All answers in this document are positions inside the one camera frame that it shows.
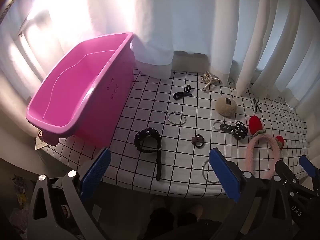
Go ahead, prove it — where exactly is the grey thin hair ring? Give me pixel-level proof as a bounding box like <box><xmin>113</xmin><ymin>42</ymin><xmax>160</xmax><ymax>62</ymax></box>
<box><xmin>201</xmin><ymin>158</ymin><xmax>221</xmax><ymax>184</ymax></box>

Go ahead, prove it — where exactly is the pink strawberry fuzzy headband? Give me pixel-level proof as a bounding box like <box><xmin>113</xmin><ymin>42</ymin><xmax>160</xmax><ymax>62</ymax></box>
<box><xmin>245</xmin><ymin>115</ymin><xmax>285</xmax><ymax>179</ymax></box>

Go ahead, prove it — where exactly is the brown snap hair clip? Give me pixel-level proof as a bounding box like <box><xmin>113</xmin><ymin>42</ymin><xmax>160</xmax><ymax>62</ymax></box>
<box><xmin>253</xmin><ymin>98</ymin><xmax>261</xmax><ymax>113</ymax></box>

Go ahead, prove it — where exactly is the black strap with ring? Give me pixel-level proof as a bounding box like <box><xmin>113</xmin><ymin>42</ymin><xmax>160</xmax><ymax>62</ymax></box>
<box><xmin>213</xmin><ymin>121</ymin><xmax>238</xmax><ymax>133</ymax></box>

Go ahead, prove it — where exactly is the beige fluffy round clip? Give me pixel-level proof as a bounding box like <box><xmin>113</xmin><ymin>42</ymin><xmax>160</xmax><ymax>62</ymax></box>
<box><xmin>215</xmin><ymin>96</ymin><xmax>237</xmax><ymax>117</ymax></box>

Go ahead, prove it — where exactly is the purple bead black hair tie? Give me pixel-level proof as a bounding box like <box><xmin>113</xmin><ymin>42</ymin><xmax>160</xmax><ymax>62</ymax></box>
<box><xmin>191</xmin><ymin>134</ymin><xmax>205</xmax><ymax>149</ymax></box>

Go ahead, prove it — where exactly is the black studded headband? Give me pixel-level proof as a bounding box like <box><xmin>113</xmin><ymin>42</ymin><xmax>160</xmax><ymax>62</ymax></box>
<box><xmin>134</xmin><ymin>127</ymin><xmax>162</xmax><ymax>181</ymax></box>

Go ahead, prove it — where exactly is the pearl gold claw clip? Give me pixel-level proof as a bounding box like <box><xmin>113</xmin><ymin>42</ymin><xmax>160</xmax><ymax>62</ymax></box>
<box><xmin>201</xmin><ymin>72</ymin><xmax>220</xmax><ymax>91</ymax></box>

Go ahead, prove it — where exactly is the silver bangle ring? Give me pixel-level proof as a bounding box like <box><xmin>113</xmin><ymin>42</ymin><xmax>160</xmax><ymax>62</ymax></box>
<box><xmin>167</xmin><ymin>110</ymin><xmax>187</xmax><ymax>126</ymax></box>

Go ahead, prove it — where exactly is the black knotted hair tie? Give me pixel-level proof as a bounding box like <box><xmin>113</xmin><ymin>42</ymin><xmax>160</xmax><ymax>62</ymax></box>
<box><xmin>173</xmin><ymin>84</ymin><xmax>194</xmax><ymax>100</ymax></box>

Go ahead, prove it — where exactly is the paper tag on table edge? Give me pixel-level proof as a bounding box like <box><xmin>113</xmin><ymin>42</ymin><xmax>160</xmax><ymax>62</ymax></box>
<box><xmin>35</xmin><ymin>129</ymin><xmax>48</xmax><ymax>150</ymax></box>

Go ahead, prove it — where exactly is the pink plastic bin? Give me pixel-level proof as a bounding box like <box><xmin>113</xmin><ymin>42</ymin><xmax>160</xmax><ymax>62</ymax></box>
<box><xmin>26</xmin><ymin>32</ymin><xmax>136</xmax><ymax>148</ymax></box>

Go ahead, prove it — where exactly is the black grid white tablecloth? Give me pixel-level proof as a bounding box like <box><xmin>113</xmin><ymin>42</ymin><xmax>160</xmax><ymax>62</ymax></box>
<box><xmin>41</xmin><ymin>65</ymin><xmax>311</xmax><ymax>199</ymax></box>

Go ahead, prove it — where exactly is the white curtain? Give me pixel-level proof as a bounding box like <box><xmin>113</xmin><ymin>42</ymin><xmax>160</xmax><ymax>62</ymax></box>
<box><xmin>1</xmin><ymin>0</ymin><xmax>319</xmax><ymax>142</ymax></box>

